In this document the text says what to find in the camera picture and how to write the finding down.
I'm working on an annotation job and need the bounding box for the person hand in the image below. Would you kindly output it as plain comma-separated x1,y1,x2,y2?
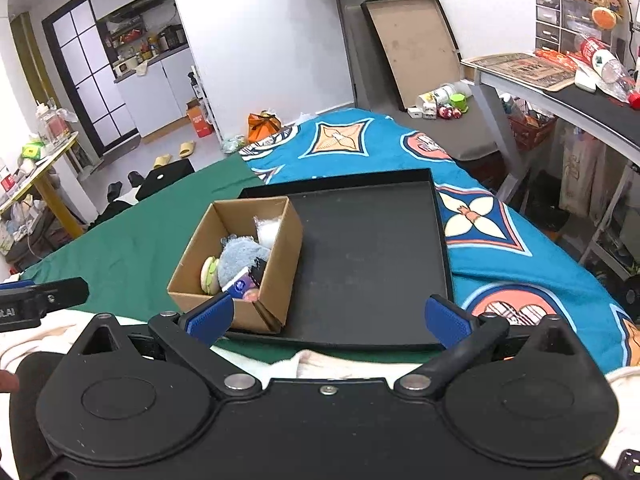
0,370,20,393

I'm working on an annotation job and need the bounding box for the grey bench mat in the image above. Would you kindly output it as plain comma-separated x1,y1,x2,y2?
385,102,498,162

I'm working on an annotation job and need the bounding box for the yellow slipper left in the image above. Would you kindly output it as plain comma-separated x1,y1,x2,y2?
153,154,172,169

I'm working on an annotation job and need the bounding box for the hamburger plush toy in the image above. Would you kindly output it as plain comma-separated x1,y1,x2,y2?
200,256,220,296

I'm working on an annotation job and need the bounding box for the yellow slipper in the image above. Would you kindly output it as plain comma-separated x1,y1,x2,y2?
153,154,172,169
179,141,196,158

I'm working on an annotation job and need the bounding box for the green cup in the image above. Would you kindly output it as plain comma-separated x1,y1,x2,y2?
449,92,469,114

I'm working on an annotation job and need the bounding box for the white tote bag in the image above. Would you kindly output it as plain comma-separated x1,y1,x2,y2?
560,127,605,220

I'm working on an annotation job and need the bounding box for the blue tissue pack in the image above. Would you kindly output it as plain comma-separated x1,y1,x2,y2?
222,266,260,302

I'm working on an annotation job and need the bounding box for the orange bag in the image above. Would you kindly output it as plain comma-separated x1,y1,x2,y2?
247,110,282,143

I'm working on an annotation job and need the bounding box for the yellow side table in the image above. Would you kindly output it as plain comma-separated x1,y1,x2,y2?
1,132,85,240

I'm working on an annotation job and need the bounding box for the black shallow tray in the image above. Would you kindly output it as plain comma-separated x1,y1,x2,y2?
228,169,452,350

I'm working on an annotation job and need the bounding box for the grey fluffy plush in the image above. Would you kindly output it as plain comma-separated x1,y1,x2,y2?
218,234,271,287

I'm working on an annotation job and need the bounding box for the clear crinkled plastic bag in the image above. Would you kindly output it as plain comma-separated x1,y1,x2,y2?
254,217,282,249

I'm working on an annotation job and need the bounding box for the black white stitched plush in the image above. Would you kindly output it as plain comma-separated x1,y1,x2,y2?
248,257,267,288

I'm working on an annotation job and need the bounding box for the yellow slipper right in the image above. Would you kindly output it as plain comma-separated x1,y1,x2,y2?
179,141,196,158

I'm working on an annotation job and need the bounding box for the black laptop bag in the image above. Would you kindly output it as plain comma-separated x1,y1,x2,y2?
136,158,194,202

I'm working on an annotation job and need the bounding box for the brown cardboard box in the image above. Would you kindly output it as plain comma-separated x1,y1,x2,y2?
167,196,303,334

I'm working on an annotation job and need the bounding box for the plastic bottle red cap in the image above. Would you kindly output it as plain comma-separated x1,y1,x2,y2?
576,35,639,110

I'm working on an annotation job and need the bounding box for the grey desk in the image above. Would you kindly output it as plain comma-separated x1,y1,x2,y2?
460,52,640,266

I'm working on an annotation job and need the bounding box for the green cloth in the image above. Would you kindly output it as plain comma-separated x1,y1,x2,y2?
19,152,302,365

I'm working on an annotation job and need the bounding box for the brown framed board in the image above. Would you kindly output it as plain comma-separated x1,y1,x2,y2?
361,0,461,110

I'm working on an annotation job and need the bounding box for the red plastic basket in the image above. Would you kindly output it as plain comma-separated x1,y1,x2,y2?
508,116,556,153

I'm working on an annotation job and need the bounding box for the red orange carton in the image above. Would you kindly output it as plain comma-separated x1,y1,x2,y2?
186,99,214,138

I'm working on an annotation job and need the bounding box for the blue patterned blanket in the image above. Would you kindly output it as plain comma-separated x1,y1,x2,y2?
240,108,639,373

